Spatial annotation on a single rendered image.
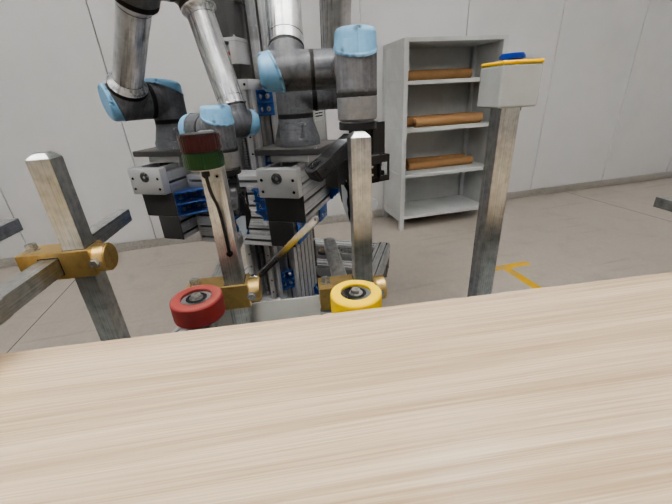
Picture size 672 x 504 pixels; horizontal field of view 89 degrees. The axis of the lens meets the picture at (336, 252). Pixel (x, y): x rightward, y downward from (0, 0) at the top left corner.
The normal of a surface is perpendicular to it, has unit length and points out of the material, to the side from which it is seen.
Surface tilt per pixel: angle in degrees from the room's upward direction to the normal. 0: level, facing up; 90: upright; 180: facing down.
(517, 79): 90
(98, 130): 90
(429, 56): 90
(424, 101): 90
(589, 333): 0
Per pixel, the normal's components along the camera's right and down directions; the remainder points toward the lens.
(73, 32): 0.24, 0.39
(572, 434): -0.05, -0.91
